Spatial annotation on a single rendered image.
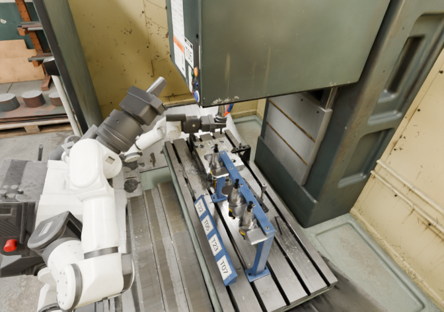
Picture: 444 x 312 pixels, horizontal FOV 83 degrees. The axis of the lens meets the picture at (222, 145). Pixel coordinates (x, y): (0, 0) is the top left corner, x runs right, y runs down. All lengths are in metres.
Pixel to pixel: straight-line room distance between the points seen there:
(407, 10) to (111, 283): 1.16
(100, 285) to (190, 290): 0.79
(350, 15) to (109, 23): 1.54
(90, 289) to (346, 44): 0.99
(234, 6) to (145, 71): 1.49
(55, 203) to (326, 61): 0.99
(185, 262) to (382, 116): 1.20
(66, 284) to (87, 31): 1.70
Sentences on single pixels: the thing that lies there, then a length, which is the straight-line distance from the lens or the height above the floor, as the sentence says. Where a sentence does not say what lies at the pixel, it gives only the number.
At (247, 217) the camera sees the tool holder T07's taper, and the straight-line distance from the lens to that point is 0.90.
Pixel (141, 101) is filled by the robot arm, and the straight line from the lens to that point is 0.65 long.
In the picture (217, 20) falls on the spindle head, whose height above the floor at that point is 1.84.
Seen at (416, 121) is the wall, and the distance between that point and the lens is 1.49.
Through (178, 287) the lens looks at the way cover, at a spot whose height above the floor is 0.73.
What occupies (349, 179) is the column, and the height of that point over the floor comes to 0.96.
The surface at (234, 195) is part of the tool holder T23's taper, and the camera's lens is 0.96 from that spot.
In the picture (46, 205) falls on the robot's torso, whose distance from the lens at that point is 0.94.
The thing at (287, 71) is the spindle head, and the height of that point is 1.68.
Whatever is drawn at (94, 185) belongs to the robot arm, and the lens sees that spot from 0.59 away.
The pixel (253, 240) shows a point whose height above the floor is 1.22.
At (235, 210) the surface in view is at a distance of 0.97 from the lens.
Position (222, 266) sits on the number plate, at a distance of 1.18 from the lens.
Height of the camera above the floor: 1.99
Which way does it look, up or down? 38 degrees down
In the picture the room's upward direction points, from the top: 3 degrees clockwise
